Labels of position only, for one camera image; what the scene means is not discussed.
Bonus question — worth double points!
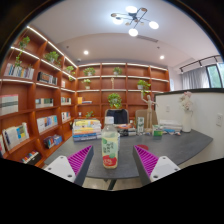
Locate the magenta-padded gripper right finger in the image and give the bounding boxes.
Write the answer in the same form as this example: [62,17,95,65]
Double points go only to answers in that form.
[132,144,183,187]

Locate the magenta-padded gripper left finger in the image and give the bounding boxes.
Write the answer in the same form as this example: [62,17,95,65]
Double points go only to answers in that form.
[43,144,95,187]

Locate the yellow drink bottle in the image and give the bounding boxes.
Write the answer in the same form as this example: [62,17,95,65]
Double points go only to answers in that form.
[100,115,120,170]

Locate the green and white box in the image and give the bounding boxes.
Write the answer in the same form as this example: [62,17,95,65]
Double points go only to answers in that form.
[152,124,164,138]

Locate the stack of white books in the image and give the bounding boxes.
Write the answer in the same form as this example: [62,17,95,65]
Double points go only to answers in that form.
[159,119,184,134]

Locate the stack of colourful books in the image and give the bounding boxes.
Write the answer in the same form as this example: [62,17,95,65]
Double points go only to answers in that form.
[71,118,103,143]

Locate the white carton with green print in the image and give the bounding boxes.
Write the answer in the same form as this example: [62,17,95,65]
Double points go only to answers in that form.
[136,116,146,136]

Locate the white vase with pale flowers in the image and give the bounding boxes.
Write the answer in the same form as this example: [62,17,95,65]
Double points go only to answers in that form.
[178,90,195,134]

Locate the stack of dark books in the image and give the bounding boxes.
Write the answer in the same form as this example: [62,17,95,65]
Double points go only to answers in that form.
[116,123,138,138]

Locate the tan chair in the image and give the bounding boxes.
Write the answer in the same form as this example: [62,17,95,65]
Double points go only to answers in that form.
[134,109,158,129]

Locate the wooden artist mannequin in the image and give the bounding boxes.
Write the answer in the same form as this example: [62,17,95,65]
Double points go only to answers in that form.
[140,93,159,134]

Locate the dark blue chair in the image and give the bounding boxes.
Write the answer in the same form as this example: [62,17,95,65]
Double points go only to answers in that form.
[105,108,130,126]

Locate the wooden shelf unit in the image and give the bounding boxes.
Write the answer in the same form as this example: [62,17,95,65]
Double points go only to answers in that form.
[0,24,171,168]

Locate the grey curtain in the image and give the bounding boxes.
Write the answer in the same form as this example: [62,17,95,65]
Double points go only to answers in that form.
[181,66,210,90]

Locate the window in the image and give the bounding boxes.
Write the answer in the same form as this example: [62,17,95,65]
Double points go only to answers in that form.
[205,62,224,89]

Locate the black ceiling track light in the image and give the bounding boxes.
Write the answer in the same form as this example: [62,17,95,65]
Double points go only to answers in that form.
[179,54,223,74]

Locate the black branched ceiling lamp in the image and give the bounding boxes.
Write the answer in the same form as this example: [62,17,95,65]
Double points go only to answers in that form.
[110,5,160,38]

